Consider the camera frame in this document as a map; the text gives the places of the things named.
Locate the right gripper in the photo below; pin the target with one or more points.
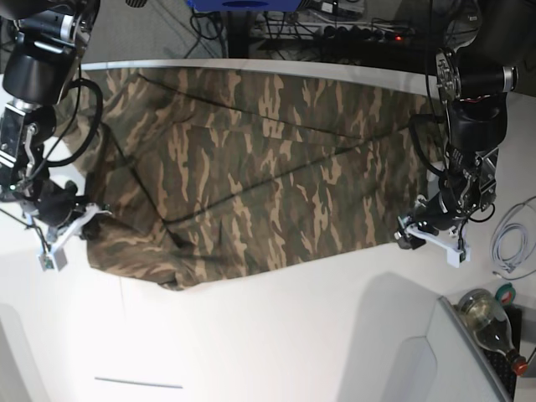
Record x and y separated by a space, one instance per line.
56 206

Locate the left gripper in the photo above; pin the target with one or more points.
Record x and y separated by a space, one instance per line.
440 212

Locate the camouflage t-shirt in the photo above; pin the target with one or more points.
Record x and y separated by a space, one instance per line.
219 174

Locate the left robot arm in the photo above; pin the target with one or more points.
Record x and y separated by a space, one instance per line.
473 82

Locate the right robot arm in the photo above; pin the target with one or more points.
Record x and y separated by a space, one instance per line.
50 42

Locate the clear glass bottle red cap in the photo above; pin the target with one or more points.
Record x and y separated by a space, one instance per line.
488 322

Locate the green tape roll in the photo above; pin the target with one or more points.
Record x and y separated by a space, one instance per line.
506 294

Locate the grey equipment box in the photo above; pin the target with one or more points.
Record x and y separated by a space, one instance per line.
462 372

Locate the black power strip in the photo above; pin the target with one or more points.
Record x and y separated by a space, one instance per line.
346 34

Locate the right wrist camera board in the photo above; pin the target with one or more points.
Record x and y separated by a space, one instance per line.
53 260

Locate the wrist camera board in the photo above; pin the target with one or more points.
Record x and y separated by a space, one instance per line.
53 260
455 256

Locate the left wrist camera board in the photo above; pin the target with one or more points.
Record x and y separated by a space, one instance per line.
455 256

